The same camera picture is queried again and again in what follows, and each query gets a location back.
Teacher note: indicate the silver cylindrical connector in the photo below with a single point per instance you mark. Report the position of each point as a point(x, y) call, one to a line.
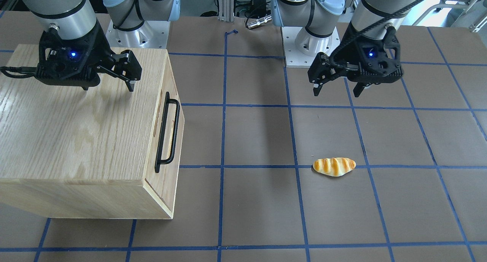
point(259, 22)

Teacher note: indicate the light wooden drawer cabinet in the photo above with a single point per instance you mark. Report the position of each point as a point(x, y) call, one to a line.
point(70, 153)

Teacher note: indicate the toy bread roll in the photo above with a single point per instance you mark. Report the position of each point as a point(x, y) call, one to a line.
point(334, 167)

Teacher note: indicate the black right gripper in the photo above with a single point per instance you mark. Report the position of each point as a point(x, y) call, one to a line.
point(99, 46)

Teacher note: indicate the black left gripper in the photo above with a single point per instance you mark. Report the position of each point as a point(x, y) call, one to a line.
point(349, 53)

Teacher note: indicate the aluminium profile post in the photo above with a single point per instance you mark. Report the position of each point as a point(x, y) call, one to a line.
point(226, 10)

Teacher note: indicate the black power adapter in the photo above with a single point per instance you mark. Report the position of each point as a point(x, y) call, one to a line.
point(256, 9)

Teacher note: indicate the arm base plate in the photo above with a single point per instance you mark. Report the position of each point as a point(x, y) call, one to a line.
point(301, 48)
point(153, 34)

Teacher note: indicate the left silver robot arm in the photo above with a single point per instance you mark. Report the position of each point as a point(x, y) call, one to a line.
point(320, 17)

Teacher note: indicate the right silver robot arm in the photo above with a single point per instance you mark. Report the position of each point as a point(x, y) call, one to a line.
point(75, 18)

